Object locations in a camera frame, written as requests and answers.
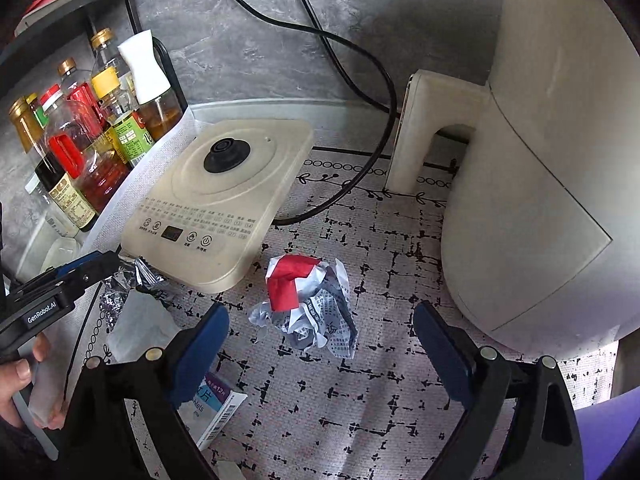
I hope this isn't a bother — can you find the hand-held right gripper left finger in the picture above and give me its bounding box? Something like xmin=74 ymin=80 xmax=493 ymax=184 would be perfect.
xmin=60 ymin=302 xmax=231 ymax=480

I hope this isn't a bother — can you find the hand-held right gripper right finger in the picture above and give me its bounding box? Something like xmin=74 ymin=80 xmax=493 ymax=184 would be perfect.
xmin=412 ymin=301 xmax=586 ymax=480

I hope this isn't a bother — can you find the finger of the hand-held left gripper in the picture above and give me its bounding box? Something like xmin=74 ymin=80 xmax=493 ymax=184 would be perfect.
xmin=50 ymin=250 xmax=122 ymax=278
xmin=60 ymin=259 xmax=126 ymax=302

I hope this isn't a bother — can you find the silver foil wrapper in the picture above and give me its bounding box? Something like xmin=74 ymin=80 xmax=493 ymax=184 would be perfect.
xmin=100 ymin=255 xmax=168 ymax=321

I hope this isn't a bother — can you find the red white paper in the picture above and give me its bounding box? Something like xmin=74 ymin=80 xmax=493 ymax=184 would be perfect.
xmin=249 ymin=255 xmax=358 ymax=359

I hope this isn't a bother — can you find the purple plastic bucket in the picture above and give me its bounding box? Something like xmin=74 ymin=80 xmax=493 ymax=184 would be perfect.
xmin=575 ymin=340 xmax=640 ymax=480

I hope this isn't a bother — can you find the person's left hand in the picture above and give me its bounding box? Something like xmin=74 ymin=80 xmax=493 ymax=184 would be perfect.
xmin=0 ymin=334 xmax=69 ymax=432

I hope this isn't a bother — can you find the crumpled paper food wrapper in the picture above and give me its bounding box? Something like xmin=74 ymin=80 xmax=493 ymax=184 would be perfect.
xmin=105 ymin=289 xmax=183 ymax=363

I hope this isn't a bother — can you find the white blue medicine box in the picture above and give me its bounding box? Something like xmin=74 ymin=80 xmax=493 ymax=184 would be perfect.
xmin=192 ymin=372 xmax=248 ymax=451

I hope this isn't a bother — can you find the black white patterned mat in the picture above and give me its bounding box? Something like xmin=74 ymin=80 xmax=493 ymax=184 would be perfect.
xmin=65 ymin=145 xmax=621 ymax=480

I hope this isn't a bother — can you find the red cap oil bottle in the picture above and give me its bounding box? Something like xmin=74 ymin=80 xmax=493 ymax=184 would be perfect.
xmin=39 ymin=84 xmax=132 ymax=213

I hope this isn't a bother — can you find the white mesh shelf liner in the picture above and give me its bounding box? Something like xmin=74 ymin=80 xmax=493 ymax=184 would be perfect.
xmin=82 ymin=110 xmax=201 ymax=257

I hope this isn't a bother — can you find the white tissue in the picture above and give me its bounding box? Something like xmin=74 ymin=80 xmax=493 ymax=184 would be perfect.
xmin=215 ymin=460 xmax=251 ymax=480

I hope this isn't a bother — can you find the yellow cap green label bottle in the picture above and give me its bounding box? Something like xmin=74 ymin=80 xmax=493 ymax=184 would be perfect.
xmin=91 ymin=67 xmax=157 ymax=168

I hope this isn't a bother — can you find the white induction cooker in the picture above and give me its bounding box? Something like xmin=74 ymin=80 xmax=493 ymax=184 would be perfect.
xmin=120 ymin=119 xmax=315 ymax=295

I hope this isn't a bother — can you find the red label sauce bottle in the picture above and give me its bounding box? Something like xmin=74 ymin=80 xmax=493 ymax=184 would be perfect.
xmin=56 ymin=57 xmax=108 ymax=128

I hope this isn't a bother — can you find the white spray oil bottle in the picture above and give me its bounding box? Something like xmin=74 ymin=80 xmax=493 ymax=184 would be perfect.
xmin=117 ymin=30 xmax=185 ymax=142

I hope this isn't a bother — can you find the tall gold cap bottle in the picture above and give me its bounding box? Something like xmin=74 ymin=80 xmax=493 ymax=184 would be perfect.
xmin=90 ymin=27 xmax=138 ymax=111

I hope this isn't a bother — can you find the white air fryer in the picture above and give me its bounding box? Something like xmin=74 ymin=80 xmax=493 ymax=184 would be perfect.
xmin=387 ymin=0 xmax=640 ymax=361

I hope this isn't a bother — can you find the black kitchen shelf rack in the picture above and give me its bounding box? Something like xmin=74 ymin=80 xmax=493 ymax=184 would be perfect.
xmin=0 ymin=0 xmax=189 ymax=281

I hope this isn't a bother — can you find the black power cable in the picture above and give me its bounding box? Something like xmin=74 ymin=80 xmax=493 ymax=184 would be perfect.
xmin=285 ymin=0 xmax=401 ymax=113
xmin=204 ymin=0 xmax=398 ymax=226

